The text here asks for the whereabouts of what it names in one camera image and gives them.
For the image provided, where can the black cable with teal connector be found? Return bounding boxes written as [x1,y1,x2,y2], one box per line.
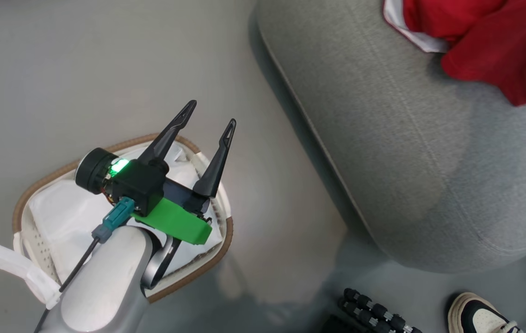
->
[33,197,136,333]

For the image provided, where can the wicker rimmed white laundry basket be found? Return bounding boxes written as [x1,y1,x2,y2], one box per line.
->
[12,133,235,304]

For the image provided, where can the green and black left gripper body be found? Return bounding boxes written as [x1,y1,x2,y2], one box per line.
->
[74,147,213,246]

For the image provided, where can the grey fabric sofa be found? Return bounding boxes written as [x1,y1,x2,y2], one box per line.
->
[255,0,526,274]

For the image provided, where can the white and black sneaker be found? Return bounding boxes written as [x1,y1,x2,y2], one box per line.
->
[447,291,526,333]

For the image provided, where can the red and white garment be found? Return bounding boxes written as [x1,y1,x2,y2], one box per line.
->
[382,0,526,107]

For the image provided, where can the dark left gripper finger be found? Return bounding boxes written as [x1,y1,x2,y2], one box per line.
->
[137,100,198,167]
[192,118,237,199]

